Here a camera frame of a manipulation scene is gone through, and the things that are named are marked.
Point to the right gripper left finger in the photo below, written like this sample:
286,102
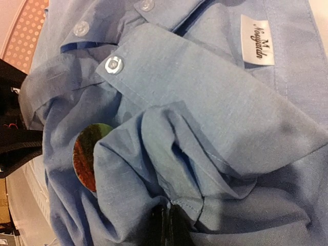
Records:
160,226

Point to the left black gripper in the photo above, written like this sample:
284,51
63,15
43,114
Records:
18,144

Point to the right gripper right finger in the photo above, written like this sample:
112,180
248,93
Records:
178,229

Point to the blue button-up shirt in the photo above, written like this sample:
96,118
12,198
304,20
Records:
219,107

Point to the pink plastic basket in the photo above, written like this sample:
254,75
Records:
21,24

